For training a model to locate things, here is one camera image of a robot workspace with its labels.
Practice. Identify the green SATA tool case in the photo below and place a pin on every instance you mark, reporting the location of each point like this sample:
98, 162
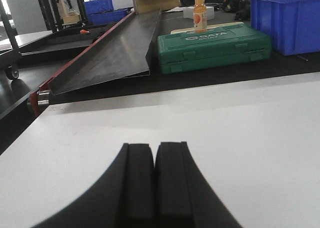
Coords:
220, 46

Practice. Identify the black angled metal guide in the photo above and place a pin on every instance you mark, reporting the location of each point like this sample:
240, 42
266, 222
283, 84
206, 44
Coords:
124, 51

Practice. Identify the blue bin far upper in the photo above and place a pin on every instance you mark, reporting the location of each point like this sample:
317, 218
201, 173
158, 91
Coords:
97, 6

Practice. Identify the blue bin far lower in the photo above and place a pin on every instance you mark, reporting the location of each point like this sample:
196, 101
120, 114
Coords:
107, 17

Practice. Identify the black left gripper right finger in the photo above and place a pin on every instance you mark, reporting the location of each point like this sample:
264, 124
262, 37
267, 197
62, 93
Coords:
184, 198

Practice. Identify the large blue plastic bin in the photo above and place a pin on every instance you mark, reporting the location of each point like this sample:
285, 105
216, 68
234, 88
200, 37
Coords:
293, 25

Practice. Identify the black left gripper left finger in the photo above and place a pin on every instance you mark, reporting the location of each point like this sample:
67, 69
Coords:
122, 197

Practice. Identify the orange juice bottle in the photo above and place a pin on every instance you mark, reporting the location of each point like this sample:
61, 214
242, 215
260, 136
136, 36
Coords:
200, 16

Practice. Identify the red conveyor end roller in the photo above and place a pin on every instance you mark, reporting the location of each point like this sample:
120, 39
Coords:
39, 100

